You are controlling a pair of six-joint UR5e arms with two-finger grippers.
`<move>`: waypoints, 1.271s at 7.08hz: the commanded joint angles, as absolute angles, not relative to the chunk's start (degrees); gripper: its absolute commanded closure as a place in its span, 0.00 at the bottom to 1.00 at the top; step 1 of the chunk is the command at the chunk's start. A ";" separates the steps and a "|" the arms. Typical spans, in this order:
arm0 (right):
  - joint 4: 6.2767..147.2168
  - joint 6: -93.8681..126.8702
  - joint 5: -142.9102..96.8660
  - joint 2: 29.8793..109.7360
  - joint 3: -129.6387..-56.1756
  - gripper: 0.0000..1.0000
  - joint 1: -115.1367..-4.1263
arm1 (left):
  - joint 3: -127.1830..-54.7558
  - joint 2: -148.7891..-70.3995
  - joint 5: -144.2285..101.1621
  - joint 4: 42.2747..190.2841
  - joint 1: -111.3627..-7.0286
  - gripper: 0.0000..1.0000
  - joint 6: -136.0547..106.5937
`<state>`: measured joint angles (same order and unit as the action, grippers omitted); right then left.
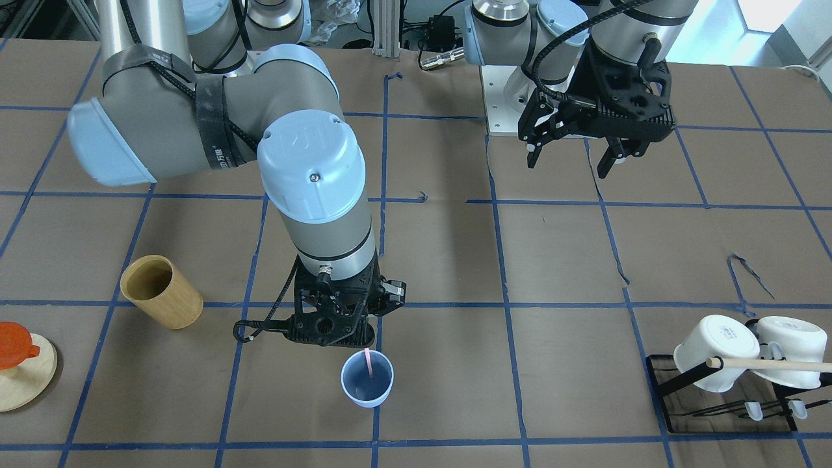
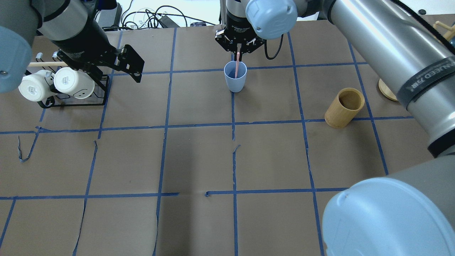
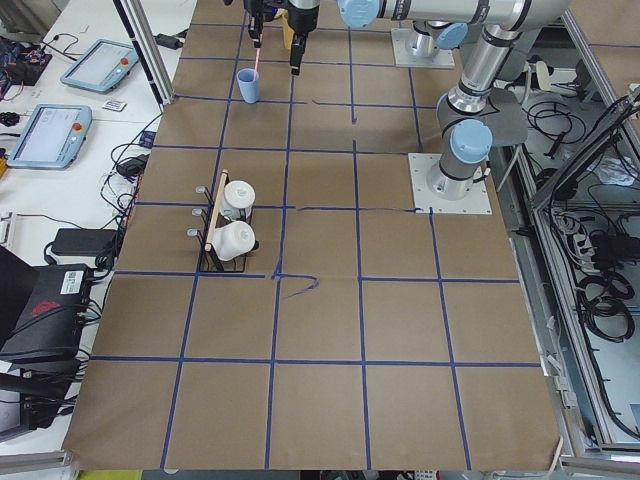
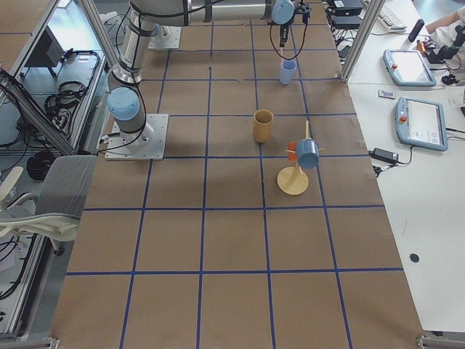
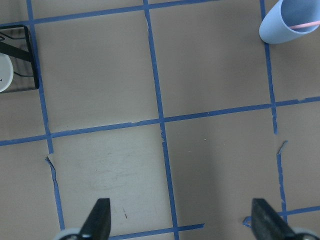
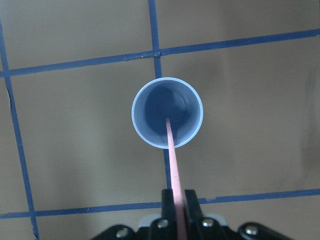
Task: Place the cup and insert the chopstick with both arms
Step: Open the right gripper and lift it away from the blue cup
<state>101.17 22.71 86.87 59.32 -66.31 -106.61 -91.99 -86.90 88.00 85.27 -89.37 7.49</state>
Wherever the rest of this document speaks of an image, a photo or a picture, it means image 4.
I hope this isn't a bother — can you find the black gripper holder side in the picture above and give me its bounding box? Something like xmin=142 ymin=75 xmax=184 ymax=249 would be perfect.
xmin=278 ymin=0 xmax=313 ymax=47

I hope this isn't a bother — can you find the light blue plastic cup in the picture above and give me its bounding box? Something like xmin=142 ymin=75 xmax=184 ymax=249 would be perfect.
xmin=279 ymin=60 xmax=297 ymax=86

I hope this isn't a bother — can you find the silver robot arm near holder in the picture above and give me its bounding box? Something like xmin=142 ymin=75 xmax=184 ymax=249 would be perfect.
xmin=107 ymin=1 xmax=312 ymax=146

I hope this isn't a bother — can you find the orange cup on stand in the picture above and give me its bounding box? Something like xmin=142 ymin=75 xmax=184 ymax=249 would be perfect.
xmin=286 ymin=142 xmax=298 ymax=162

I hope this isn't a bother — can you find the dark blue cup on stand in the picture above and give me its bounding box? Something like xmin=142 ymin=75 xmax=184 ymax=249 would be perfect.
xmin=296 ymin=139 xmax=320 ymax=169

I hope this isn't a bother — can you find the wooden cylindrical chopstick holder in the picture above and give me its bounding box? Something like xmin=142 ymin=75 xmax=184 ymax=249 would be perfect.
xmin=252 ymin=109 xmax=274 ymax=143

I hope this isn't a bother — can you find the upper blue teach pendant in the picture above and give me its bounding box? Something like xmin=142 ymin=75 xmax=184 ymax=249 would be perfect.
xmin=383 ymin=49 xmax=437 ymax=87

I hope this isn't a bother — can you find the blue teach pendant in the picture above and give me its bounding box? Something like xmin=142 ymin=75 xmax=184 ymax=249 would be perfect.
xmin=383 ymin=49 xmax=437 ymax=87
xmin=395 ymin=97 xmax=448 ymax=151

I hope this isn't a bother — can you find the black power adapter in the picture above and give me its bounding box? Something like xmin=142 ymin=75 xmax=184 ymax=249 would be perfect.
xmin=368 ymin=148 xmax=399 ymax=164

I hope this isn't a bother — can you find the lower blue teach pendant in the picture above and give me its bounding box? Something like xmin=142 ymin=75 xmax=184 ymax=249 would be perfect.
xmin=395 ymin=97 xmax=448 ymax=151

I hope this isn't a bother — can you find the grey office chair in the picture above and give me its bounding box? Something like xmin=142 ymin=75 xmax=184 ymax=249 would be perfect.
xmin=1 ymin=155 xmax=97 ymax=256

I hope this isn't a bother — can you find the aluminium frame post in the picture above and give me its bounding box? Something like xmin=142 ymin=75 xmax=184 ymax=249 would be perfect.
xmin=340 ymin=0 xmax=385 ymax=83

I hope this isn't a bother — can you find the white base plate holder side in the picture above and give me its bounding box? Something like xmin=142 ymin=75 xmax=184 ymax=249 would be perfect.
xmin=105 ymin=113 xmax=169 ymax=161

